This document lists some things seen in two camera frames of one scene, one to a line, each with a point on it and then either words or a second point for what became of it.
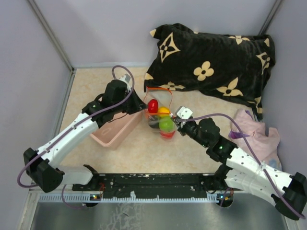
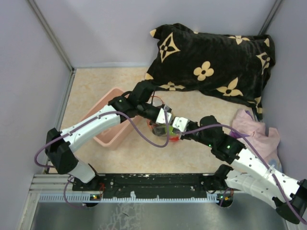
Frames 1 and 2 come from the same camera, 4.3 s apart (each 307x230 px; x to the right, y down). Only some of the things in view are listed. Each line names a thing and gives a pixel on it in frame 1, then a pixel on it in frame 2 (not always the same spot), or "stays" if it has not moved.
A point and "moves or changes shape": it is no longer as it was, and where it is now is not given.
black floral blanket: [236, 66] stays
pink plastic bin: [112, 133] stays
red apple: [168, 135] moves or changes shape
